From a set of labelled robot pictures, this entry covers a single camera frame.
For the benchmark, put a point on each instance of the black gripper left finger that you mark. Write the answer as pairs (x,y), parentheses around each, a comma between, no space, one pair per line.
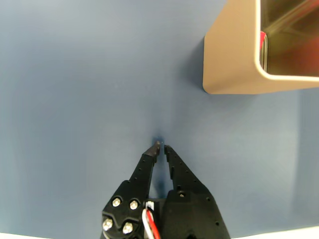
(129,194)

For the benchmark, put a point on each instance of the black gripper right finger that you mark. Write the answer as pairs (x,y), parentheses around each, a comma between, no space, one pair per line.
(192,214)

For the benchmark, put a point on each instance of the square metal tin container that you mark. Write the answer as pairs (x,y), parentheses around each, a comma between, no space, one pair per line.
(231,49)

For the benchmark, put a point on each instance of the dark blue-grey mat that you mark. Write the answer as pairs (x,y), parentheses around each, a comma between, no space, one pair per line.
(74,99)

